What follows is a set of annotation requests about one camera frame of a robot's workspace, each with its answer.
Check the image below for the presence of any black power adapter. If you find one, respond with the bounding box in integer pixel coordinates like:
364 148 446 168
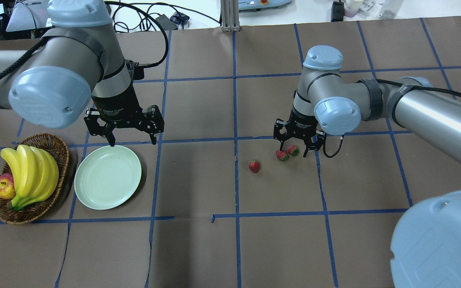
155 14 178 30

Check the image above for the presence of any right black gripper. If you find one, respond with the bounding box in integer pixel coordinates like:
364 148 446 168
274 108 326 158

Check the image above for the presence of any red apple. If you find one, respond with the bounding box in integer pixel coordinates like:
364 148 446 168
0 173 16 200

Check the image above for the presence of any yellow banana bunch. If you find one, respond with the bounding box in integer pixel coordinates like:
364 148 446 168
0 144 59 211

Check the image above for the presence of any red strawberry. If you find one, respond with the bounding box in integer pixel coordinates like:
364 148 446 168
248 160 261 174
275 150 290 162
287 145 300 157

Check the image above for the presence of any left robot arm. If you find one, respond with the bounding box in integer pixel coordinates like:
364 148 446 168
0 0 164 146

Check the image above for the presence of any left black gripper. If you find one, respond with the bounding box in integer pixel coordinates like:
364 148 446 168
84 90 164 146

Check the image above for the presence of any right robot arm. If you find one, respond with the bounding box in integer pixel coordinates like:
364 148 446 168
273 45 461 288

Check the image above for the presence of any aluminium frame post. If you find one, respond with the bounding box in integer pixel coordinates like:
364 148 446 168
220 0 241 32

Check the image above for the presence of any light green plate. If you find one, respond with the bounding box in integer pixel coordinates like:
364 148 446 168
74 145 142 210

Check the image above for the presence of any wicker basket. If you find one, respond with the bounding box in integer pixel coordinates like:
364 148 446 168
0 133 70 225

